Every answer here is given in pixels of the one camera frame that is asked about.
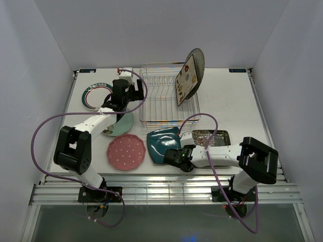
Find black floral square plate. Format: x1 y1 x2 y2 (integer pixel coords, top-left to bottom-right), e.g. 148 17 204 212
192 130 231 147

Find wire dish rack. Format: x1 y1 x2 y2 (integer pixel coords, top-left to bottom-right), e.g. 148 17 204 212
139 62 200 129

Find cream floral square plate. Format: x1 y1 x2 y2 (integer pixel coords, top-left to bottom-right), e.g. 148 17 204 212
175 55 197 106

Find speckled round plate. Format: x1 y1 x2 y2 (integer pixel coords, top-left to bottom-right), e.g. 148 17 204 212
185 48 205 100

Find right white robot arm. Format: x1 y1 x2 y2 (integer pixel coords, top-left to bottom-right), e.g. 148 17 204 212
164 133 279 200

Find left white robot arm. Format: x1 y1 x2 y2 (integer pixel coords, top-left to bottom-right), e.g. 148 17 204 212
53 79 144 202

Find teal square plate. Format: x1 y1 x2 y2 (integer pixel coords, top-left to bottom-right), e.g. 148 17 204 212
146 127 181 165

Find mint green flower plate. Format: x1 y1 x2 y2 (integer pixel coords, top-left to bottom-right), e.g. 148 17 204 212
102 112 134 137

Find white plate green rim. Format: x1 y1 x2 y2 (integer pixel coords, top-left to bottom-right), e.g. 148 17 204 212
81 83 112 110

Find left blue table label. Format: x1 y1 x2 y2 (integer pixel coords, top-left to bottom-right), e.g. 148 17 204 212
79 69 96 73

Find blue table label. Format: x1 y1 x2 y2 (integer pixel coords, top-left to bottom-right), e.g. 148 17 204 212
229 69 247 73
79 69 96 73

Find pink dotted plate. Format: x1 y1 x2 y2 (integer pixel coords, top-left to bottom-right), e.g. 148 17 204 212
106 134 146 171

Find right blue table label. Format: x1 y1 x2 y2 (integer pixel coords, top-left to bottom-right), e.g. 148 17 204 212
229 69 247 73

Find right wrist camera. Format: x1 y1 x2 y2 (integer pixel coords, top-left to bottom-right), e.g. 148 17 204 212
178 131 196 146

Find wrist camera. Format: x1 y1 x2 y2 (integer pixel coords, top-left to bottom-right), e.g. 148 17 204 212
117 68 133 84
178 131 196 146

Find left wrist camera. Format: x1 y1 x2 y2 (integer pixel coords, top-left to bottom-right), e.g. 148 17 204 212
117 68 133 84

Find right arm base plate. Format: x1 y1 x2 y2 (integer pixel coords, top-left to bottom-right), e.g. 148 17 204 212
211 186 256 204

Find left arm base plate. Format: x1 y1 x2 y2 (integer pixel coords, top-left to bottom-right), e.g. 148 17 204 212
77 187 121 203

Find aluminium frame rails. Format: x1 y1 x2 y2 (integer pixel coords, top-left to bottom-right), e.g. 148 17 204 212
29 68 303 206

